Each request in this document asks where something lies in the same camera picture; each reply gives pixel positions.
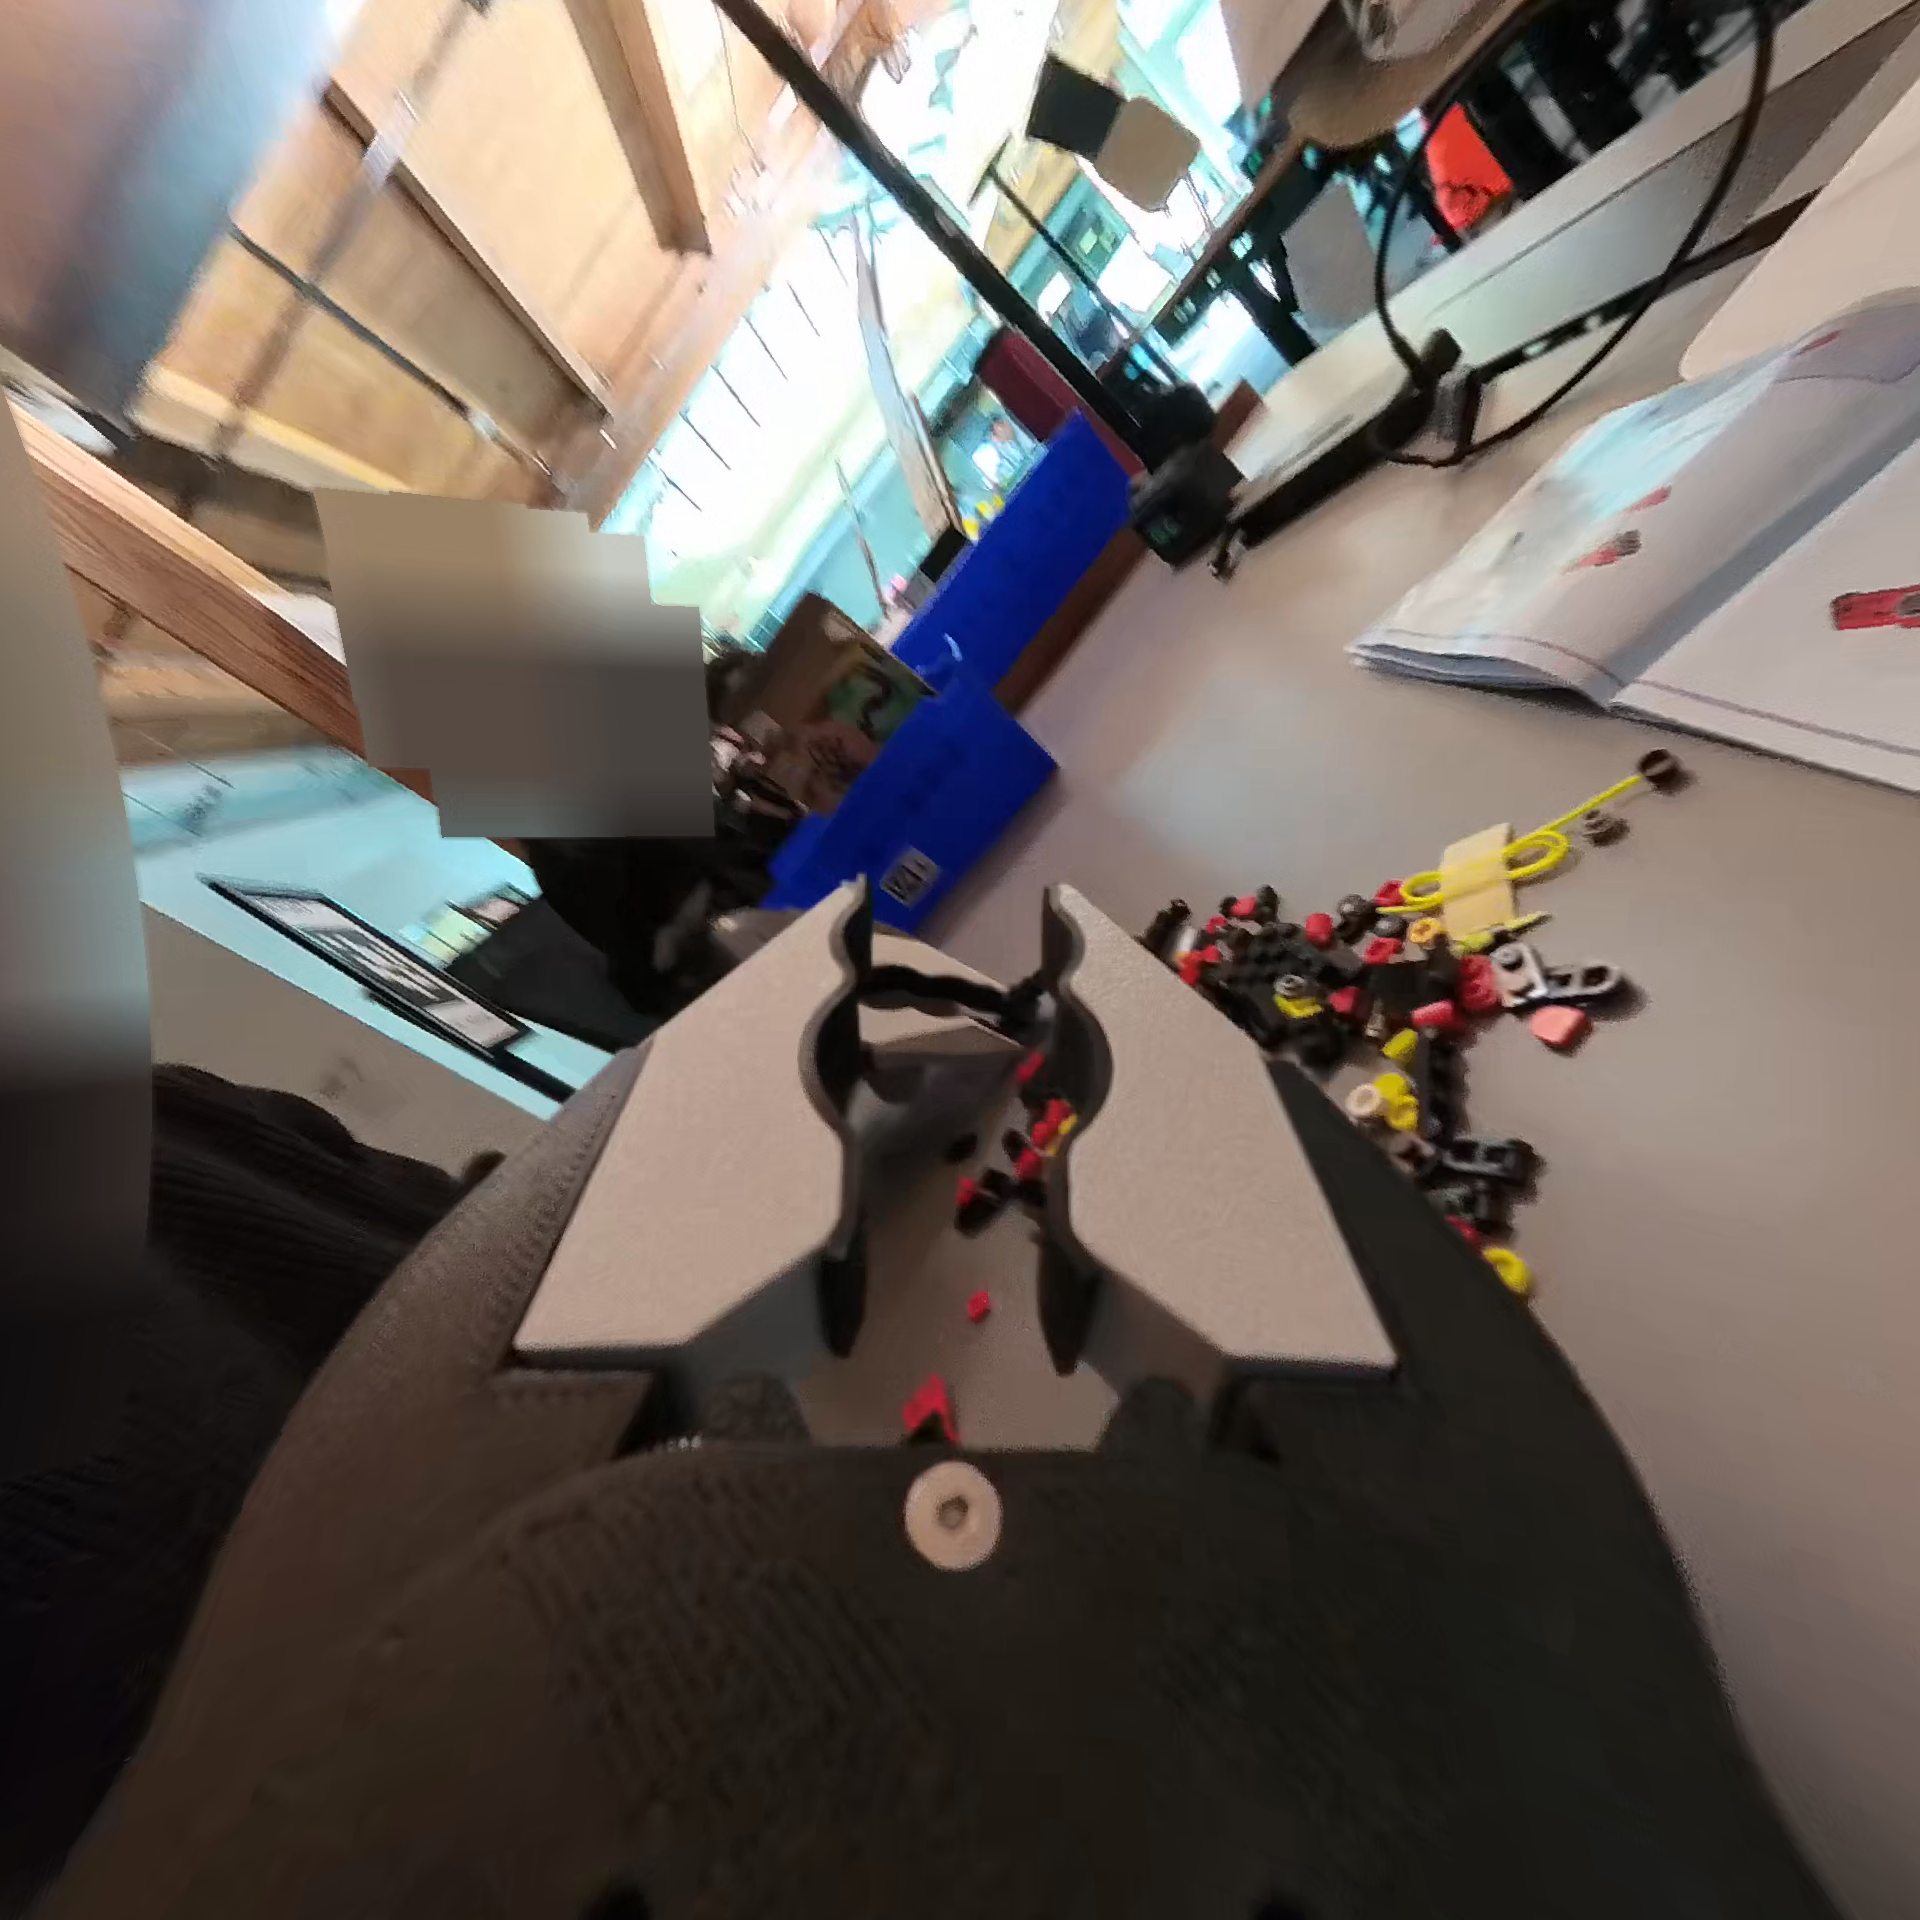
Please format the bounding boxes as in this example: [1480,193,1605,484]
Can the black cable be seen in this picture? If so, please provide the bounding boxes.
[1222,0,1920,497]
[1370,0,1779,465]

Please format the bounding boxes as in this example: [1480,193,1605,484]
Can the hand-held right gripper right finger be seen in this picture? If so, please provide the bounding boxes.
[1039,881,1398,1376]

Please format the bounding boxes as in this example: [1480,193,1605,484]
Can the black metal pole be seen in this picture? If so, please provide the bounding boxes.
[718,0,1251,569]

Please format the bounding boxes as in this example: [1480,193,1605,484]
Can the black and red machine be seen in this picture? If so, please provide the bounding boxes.
[1419,60,1533,253]

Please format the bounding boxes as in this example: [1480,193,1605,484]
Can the cardboard box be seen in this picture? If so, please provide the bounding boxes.
[745,590,941,753]

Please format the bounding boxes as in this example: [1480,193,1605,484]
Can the hanging square panel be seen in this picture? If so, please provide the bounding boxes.
[1025,53,1205,213]

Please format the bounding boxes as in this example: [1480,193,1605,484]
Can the yellow string with black ends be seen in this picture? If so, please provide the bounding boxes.
[1377,750,1683,920]

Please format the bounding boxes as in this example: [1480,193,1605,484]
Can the person's dark clothing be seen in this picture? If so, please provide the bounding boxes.
[0,1063,507,1920]

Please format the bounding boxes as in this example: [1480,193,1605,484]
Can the pile of lego pieces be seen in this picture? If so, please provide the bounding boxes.
[902,881,1629,1446]

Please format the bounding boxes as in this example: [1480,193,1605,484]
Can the pale tape strip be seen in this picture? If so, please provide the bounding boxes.
[1436,824,1524,937]

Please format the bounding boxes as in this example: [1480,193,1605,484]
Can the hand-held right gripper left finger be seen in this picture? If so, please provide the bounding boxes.
[519,874,874,1368]

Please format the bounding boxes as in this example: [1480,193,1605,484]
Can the black framed board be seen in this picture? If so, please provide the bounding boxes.
[200,874,577,1105]

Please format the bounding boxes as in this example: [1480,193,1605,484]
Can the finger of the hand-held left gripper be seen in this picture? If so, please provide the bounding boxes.
[862,933,1039,1080]

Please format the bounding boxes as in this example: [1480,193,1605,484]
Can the open instruction booklet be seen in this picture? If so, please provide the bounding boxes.
[1348,292,1920,794]

